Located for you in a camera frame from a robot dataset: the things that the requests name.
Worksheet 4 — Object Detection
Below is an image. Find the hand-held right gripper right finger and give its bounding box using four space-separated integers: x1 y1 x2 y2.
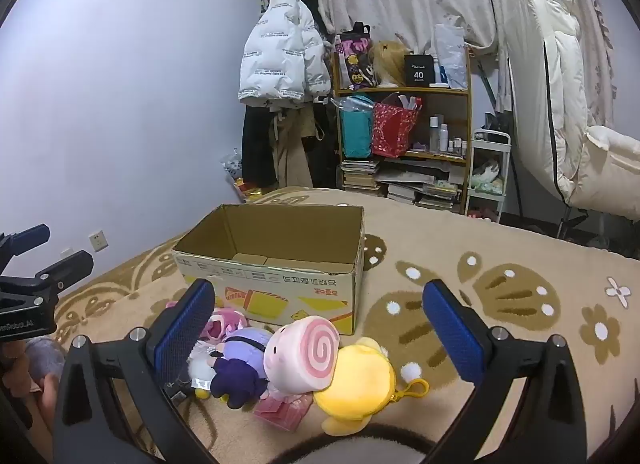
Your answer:
422 279 588 464

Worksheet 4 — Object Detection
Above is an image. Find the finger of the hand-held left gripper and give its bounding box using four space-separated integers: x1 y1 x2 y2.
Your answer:
34 250 95 301
0 223 51 265

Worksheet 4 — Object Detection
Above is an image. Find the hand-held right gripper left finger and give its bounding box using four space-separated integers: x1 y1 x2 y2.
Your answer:
52 278 221 464

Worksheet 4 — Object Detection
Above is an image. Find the magenta pink plush toy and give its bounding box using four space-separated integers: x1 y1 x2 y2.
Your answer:
166 300 248 345

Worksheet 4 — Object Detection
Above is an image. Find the purple plush doll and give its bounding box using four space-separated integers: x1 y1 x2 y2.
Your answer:
210 327 273 407

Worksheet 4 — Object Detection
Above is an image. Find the yellow plush toy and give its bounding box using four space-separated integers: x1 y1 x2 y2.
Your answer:
312 337 431 437

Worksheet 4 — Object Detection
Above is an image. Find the printed cardboard box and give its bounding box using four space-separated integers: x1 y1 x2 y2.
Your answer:
172 203 367 336

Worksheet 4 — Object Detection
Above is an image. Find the pink packet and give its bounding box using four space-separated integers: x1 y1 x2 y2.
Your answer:
252 391 313 432

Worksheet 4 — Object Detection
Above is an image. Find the pink swirl pig plush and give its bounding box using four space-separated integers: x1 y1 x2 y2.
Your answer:
262 315 342 400

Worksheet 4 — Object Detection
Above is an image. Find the person's left forearm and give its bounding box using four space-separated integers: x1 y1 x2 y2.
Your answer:
22 337 68 445

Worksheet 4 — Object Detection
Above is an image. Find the person's left hand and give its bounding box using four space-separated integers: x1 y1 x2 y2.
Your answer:
0 341 30 395

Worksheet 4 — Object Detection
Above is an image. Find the pile of books and papers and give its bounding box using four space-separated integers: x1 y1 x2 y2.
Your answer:
375 164 466 210

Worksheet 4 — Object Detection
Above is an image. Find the white brown plush animal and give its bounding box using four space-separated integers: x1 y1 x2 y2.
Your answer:
472 159 503 185

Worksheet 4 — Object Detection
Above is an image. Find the clear bag of colourful things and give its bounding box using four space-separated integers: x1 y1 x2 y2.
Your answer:
220 147 248 192

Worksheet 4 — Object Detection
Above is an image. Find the white trolley cart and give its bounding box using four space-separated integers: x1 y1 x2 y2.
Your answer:
467 129 512 224

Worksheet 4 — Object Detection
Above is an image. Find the stack of books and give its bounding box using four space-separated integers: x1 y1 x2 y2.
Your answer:
341 158 382 194

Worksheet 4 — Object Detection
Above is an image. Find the black hanging coat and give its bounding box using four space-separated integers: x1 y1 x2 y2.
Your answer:
241 104 278 190

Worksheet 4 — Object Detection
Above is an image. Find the beige hanging coat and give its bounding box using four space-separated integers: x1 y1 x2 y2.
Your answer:
269 107 321 190

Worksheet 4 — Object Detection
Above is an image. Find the red gift bag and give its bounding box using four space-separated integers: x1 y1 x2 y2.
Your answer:
371 92 422 159

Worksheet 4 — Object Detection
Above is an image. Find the black hanging garment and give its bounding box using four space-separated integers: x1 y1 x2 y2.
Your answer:
302 94 343 189

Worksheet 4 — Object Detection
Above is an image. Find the wooden shelf unit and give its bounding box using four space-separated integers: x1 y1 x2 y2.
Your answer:
331 47 473 215

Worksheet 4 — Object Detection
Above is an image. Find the teal bag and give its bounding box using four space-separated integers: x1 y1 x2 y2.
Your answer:
339 94 375 159

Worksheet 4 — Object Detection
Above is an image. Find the black box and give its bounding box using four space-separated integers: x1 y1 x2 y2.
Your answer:
404 52 438 86

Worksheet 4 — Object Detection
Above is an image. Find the cream duvet on rack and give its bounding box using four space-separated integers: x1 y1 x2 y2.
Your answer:
505 0 640 222

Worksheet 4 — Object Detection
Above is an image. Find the blonde wig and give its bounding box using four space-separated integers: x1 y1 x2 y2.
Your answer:
369 40 413 88

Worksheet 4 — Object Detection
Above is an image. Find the white plastic bag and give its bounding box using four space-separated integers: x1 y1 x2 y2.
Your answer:
432 23 468 90

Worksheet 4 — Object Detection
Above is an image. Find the pink patterned bag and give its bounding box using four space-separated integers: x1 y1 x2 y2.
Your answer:
334 22 378 90

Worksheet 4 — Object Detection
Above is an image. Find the white puffer jacket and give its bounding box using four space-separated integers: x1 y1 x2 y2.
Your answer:
238 0 333 108

